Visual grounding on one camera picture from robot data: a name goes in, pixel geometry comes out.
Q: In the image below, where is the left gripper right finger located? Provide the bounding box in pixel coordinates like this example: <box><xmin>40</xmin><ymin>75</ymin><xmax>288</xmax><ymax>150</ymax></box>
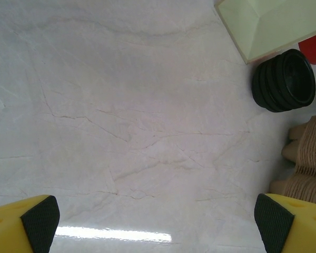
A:
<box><xmin>254</xmin><ymin>193</ymin><xmax>316</xmax><ymax>253</ymax></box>

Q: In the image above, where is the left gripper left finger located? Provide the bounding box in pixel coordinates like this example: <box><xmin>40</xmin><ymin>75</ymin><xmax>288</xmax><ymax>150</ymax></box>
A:
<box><xmin>0</xmin><ymin>194</ymin><xmax>61</xmax><ymax>253</ymax></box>

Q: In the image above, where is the brown pulp cup carrier stack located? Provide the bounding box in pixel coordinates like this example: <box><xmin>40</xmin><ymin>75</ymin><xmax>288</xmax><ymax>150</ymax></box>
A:
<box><xmin>268</xmin><ymin>115</ymin><xmax>316</xmax><ymax>206</ymax></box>

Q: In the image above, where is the printed paper gift bag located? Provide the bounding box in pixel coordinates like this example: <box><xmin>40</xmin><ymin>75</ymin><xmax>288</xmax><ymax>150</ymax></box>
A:
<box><xmin>214</xmin><ymin>0</ymin><xmax>316</xmax><ymax>65</ymax></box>

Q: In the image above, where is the black cup lid stack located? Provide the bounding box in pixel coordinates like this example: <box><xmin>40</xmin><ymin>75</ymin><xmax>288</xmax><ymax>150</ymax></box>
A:
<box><xmin>251</xmin><ymin>48</ymin><xmax>316</xmax><ymax>113</ymax></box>

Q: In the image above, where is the red stick holder cup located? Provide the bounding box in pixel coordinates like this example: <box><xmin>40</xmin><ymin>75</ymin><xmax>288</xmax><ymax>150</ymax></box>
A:
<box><xmin>298</xmin><ymin>33</ymin><xmax>316</xmax><ymax>64</ymax></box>

